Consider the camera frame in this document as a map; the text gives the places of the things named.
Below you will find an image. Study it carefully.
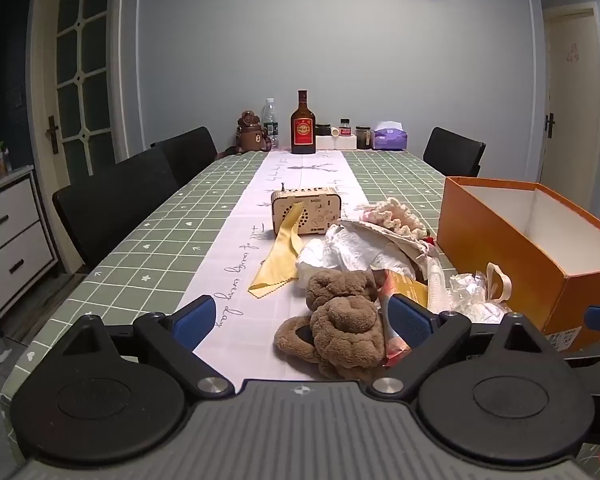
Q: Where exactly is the beige round terry pad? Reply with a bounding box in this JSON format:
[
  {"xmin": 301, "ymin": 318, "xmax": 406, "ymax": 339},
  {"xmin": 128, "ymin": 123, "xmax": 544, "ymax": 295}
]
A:
[{"xmin": 339, "ymin": 217, "xmax": 432, "ymax": 281}]

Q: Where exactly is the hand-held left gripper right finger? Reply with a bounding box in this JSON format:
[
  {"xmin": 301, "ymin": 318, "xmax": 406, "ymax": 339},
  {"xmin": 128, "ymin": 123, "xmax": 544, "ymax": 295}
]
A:
[{"xmin": 372, "ymin": 294, "xmax": 563, "ymax": 402}]

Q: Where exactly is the purple tissue pack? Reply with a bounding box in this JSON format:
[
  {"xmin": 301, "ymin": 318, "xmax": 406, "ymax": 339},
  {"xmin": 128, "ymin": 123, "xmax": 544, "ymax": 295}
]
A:
[{"xmin": 371, "ymin": 121, "xmax": 410, "ymax": 151}]

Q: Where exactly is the brown bear figure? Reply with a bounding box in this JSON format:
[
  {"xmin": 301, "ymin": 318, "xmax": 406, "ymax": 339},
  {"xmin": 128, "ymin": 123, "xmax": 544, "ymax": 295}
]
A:
[{"xmin": 224, "ymin": 109, "xmax": 274, "ymax": 157}]

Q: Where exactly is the brown liquor bottle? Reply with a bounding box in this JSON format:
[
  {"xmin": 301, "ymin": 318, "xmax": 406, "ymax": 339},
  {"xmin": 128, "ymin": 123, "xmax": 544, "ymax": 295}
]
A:
[{"xmin": 290, "ymin": 90, "xmax": 317, "ymax": 155}]

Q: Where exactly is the dark door handle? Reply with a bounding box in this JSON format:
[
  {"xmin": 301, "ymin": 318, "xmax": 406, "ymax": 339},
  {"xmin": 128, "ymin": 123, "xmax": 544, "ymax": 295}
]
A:
[{"xmin": 45, "ymin": 116, "xmax": 61, "ymax": 156}]

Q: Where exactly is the brown plush toy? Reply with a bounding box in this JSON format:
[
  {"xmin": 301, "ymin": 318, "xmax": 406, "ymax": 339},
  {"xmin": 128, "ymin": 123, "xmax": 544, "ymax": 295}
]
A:
[{"xmin": 273, "ymin": 269, "xmax": 387, "ymax": 382}]

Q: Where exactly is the cream plain door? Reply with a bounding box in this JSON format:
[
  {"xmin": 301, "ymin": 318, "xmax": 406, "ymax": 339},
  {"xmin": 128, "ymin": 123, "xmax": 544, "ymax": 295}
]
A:
[{"xmin": 542, "ymin": 2, "xmax": 600, "ymax": 222}]

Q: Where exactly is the orange cardboard box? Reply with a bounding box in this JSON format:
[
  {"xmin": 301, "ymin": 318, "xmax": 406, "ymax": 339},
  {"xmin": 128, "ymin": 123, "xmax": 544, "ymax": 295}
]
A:
[{"xmin": 437, "ymin": 176, "xmax": 600, "ymax": 353}]

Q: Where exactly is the black chair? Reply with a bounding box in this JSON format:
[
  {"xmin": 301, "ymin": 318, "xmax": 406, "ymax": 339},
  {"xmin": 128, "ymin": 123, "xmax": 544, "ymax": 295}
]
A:
[
  {"xmin": 52, "ymin": 147, "xmax": 181, "ymax": 275},
  {"xmin": 150, "ymin": 126, "xmax": 219, "ymax": 189},
  {"xmin": 423, "ymin": 127, "xmax": 487, "ymax": 179}
]

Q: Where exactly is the white printed table runner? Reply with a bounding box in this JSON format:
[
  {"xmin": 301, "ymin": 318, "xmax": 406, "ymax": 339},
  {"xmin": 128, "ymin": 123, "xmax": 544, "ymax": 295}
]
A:
[{"xmin": 172, "ymin": 150, "xmax": 381, "ymax": 383}]

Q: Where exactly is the yellow cloth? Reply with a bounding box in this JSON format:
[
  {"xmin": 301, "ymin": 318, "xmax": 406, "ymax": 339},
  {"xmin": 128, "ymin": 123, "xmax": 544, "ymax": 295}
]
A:
[{"xmin": 247, "ymin": 202, "xmax": 307, "ymax": 299}]

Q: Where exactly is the pink and cream crochet piece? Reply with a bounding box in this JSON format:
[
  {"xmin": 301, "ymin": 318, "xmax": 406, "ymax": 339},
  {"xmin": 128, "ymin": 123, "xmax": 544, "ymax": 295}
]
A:
[{"xmin": 361, "ymin": 197, "xmax": 429, "ymax": 241}]

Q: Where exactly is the clear water bottle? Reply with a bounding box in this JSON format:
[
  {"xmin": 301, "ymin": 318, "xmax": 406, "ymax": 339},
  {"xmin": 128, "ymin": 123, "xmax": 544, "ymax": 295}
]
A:
[{"xmin": 263, "ymin": 98, "xmax": 280, "ymax": 151}]

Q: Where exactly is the white paper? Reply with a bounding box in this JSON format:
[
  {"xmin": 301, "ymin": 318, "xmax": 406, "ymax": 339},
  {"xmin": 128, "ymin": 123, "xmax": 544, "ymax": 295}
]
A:
[{"xmin": 295, "ymin": 222, "xmax": 417, "ymax": 292}]

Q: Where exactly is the glass panel door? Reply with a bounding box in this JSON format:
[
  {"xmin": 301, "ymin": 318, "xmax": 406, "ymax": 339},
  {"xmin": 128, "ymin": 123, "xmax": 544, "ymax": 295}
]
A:
[{"xmin": 27, "ymin": 0, "xmax": 131, "ymax": 183}]

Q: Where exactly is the orange snack packet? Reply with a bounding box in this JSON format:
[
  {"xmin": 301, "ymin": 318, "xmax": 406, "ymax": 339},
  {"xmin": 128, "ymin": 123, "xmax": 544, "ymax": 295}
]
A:
[{"xmin": 372, "ymin": 269, "xmax": 431, "ymax": 358}]

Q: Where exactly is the white drawer cabinet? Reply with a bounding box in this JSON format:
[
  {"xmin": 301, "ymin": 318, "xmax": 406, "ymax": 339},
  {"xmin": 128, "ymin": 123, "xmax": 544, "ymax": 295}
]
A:
[{"xmin": 0, "ymin": 165, "xmax": 59, "ymax": 320}]

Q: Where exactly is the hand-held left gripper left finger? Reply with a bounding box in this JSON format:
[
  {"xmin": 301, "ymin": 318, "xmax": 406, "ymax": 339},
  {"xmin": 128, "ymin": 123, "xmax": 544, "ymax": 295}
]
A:
[{"xmin": 62, "ymin": 295, "xmax": 236, "ymax": 402}]

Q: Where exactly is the wooden radio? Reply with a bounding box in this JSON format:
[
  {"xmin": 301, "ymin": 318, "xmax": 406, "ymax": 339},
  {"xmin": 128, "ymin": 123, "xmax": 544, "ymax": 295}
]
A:
[{"xmin": 271, "ymin": 182, "xmax": 342, "ymax": 237}]

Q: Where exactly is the white plastic bag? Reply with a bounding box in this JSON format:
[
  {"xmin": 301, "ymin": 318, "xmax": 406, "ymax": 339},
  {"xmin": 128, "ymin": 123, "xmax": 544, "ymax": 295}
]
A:
[{"xmin": 426, "ymin": 255, "xmax": 514, "ymax": 326}]

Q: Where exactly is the white low box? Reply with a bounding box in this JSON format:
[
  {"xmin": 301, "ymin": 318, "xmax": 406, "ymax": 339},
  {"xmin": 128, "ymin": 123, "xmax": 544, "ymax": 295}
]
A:
[{"xmin": 315, "ymin": 135, "xmax": 359, "ymax": 151}]

